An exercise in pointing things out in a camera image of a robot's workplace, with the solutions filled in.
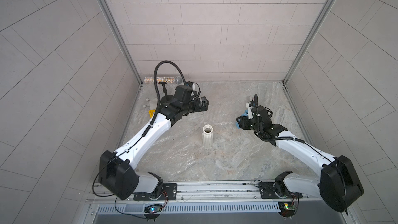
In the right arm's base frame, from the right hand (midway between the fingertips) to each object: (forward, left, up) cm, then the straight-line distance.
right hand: (239, 118), depth 86 cm
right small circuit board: (-40, -15, -12) cm, 45 cm away
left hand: (+4, +19, +13) cm, 23 cm away
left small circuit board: (-37, +44, -7) cm, 58 cm away
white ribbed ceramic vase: (-11, +19, +4) cm, 22 cm away
